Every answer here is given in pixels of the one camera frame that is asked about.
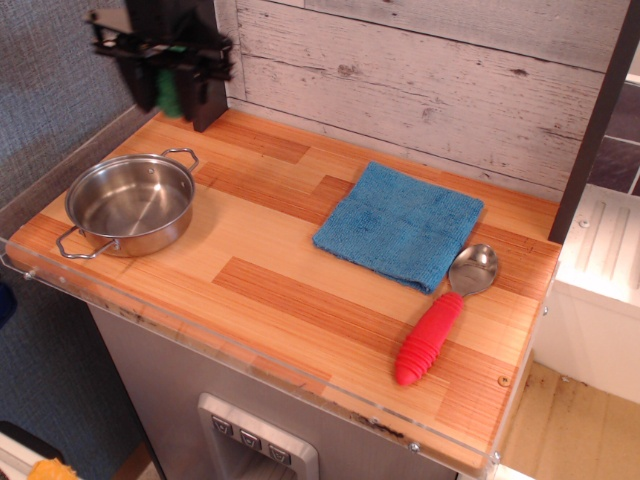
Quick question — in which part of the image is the red handled metal spoon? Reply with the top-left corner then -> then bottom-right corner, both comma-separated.
394,244 -> 499,386

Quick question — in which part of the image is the grey toy fridge cabinet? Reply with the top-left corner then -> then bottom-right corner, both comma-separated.
90,307 -> 459,479

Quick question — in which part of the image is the white toy sink unit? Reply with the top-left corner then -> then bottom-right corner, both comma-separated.
533,185 -> 639,402

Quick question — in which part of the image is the green toy broccoli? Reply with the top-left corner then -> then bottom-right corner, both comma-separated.
155,46 -> 185,118

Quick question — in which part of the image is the yellow object bottom left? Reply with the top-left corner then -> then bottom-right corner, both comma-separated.
27,459 -> 79,480

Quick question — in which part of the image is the dark grey left post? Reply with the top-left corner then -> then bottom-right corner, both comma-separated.
193,1 -> 233,132

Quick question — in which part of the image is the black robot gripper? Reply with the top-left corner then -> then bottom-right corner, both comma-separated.
86,1 -> 233,121

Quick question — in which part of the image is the clear acrylic table guard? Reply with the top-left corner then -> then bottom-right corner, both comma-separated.
5,227 -> 559,479

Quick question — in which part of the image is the silver dispenser panel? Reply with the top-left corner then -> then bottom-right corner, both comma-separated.
198,393 -> 320,479

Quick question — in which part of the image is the stainless steel pot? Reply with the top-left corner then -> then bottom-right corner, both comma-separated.
56,148 -> 199,260

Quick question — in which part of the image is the dark grey post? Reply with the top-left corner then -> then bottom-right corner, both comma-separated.
193,1 -> 233,132
548,0 -> 639,244

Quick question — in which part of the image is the dark grey right post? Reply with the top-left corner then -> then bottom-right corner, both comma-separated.
548,0 -> 639,244

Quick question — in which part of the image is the blue folded cloth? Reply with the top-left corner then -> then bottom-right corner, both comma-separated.
313,161 -> 484,294

